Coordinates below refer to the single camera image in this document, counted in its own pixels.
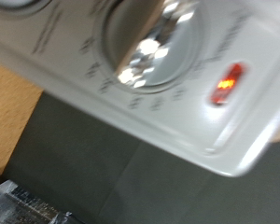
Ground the silver oven knob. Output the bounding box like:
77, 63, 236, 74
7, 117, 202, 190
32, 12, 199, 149
0, 0, 51, 17
102, 0, 207, 91

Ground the clear plastic container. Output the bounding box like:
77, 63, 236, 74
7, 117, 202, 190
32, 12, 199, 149
0, 179, 74, 224

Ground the silver toaster oven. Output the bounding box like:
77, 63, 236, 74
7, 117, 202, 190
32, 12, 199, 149
0, 0, 280, 178

